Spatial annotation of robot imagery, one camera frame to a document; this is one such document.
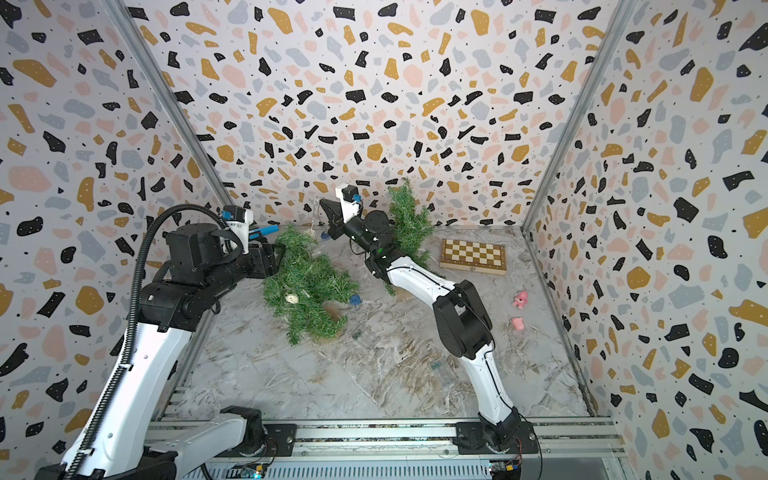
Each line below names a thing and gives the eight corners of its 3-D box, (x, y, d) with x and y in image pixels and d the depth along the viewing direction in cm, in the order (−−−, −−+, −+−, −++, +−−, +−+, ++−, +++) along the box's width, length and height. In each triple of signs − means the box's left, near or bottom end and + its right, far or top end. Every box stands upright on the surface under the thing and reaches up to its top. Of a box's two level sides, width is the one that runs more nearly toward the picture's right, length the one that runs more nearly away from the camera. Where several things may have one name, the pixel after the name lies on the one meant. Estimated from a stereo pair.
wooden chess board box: (439, 268, 112) (440, 261, 109) (441, 243, 120) (442, 237, 117) (505, 275, 110) (508, 269, 108) (502, 250, 118) (505, 244, 116)
